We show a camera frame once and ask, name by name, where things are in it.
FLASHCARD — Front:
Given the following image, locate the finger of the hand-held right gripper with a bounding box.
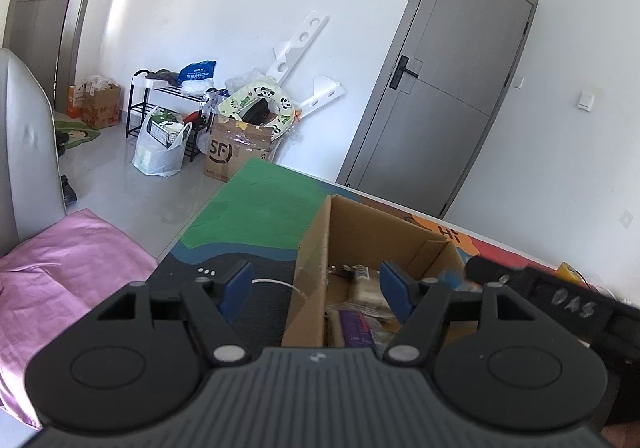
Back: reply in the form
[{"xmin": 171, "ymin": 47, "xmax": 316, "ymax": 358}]
[{"xmin": 466, "ymin": 255, "xmax": 531, "ymax": 289}]

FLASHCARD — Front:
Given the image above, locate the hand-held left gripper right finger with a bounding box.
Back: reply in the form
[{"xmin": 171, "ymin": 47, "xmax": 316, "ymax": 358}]
[{"xmin": 379, "ymin": 262, "xmax": 543, "ymax": 365}]

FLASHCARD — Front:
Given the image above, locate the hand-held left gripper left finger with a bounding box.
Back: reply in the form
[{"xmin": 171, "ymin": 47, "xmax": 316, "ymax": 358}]
[{"xmin": 95, "ymin": 260, "xmax": 253, "ymax": 366}]

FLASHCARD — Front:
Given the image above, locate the clear cracker packet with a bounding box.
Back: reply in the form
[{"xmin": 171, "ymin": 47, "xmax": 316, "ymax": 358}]
[{"xmin": 347, "ymin": 273, "xmax": 396, "ymax": 313}]

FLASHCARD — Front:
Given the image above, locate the purple snack packet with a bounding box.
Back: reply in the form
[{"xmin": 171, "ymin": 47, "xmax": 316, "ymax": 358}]
[{"xmin": 336, "ymin": 309, "xmax": 376, "ymax": 349}]

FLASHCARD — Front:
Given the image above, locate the printed cardboard box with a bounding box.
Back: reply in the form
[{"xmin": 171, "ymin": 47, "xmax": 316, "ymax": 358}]
[{"xmin": 204, "ymin": 120, "xmax": 276, "ymax": 183}]

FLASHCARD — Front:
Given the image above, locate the white plastic bag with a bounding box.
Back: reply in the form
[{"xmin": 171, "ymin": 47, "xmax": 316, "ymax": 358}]
[{"xmin": 132, "ymin": 106, "xmax": 193, "ymax": 179}]

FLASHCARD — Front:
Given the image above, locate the pink cushion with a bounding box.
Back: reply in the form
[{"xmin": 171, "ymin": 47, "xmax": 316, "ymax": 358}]
[{"xmin": 0, "ymin": 208, "xmax": 158, "ymax": 429}]

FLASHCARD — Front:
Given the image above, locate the panda print toilet seat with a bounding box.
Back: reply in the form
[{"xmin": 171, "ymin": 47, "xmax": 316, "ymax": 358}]
[{"xmin": 217, "ymin": 82, "xmax": 296, "ymax": 139}]

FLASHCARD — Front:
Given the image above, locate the grey door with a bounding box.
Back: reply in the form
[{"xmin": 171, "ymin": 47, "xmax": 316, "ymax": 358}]
[{"xmin": 336, "ymin": 0, "xmax": 540, "ymax": 221}]

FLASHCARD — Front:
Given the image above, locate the short white board with holes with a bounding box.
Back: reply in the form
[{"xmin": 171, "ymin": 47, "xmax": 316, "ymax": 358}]
[{"xmin": 295, "ymin": 76, "xmax": 346, "ymax": 119}]

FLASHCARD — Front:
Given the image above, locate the black shoe rack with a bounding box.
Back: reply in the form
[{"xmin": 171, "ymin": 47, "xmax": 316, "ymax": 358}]
[{"xmin": 126, "ymin": 70, "xmax": 211, "ymax": 163}]

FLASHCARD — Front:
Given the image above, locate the blue bag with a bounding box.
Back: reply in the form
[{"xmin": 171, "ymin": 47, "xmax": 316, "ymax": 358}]
[{"xmin": 179, "ymin": 60, "xmax": 217, "ymax": 83}]

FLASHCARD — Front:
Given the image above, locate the green cartoon rug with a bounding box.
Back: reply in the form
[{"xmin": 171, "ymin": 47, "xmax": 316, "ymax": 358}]
[{"xmin": 55, "ymin": 120, "xmax": 103, "ymax": 149}]

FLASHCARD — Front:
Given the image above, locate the small brown cardboard box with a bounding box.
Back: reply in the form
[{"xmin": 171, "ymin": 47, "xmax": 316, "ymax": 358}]
[{"xmin": 81, "ymin": 82, "xmax": 122, "ymax": 129}]

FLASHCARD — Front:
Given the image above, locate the small orange box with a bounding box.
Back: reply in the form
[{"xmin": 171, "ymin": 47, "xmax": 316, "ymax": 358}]
[{"xmin": 67, "ymin": 84, "xmax": 86, "ymax": 119}]

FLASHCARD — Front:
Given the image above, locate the long white board with holes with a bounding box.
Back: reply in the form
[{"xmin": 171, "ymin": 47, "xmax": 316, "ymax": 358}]
[{"xmin": 265, "ymin": 14, "xmax": 331, "ymax": 83}]

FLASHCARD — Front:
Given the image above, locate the grey padded headboard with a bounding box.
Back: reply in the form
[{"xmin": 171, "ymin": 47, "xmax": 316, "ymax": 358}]
[{"xmin": 0, "ymin": 48, "xmax": 68, "ymax": 256}]

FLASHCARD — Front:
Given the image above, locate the brown wardrobe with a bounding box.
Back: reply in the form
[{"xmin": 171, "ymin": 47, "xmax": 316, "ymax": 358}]
[{"xmin": 2, "ymin": 0, "xmax": 108, "ymax": 113}]

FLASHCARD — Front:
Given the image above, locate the black cable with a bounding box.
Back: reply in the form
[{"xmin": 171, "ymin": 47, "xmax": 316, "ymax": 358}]
[{"xmin": 580, "ymin": 275, "xmax": 633, "ymax": 306}]

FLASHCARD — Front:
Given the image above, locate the black door handle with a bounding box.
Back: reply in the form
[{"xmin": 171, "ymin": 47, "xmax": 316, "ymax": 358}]
[{"xmin": 390, "ymin": 56, "xmax": 421, "ymax": 91}]

